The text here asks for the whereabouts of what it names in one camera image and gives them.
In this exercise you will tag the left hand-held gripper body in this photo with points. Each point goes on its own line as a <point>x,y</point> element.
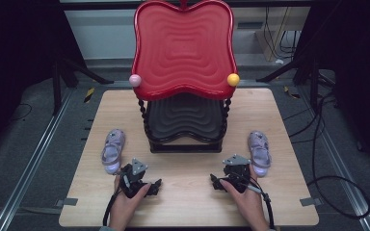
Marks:
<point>138,166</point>

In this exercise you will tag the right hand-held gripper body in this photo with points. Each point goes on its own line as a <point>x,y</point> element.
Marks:
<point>237,173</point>

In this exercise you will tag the lilac child sandal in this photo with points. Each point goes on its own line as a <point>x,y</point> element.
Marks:
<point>257,139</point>
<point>117,138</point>

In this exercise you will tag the red and black two-tier rack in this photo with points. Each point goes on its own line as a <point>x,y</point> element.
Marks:
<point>184,48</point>

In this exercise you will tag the person's left hand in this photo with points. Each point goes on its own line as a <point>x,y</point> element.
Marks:
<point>123,208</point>

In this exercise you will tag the person's right hand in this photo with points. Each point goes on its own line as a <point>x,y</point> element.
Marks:
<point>250,208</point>

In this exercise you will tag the grey tape piece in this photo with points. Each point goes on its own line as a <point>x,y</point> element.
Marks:
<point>66,202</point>
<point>311,201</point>

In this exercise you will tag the yellow and black tape strip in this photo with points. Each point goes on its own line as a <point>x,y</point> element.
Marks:
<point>89,95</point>
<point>291,93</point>

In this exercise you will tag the black tripod stand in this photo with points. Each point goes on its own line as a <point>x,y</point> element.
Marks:
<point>56,83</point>
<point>314,80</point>

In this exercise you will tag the cardboard box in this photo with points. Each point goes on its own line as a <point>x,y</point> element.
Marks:
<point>271,45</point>

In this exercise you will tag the metal floor rail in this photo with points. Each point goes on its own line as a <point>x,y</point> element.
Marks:
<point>336,160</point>
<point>35,163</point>

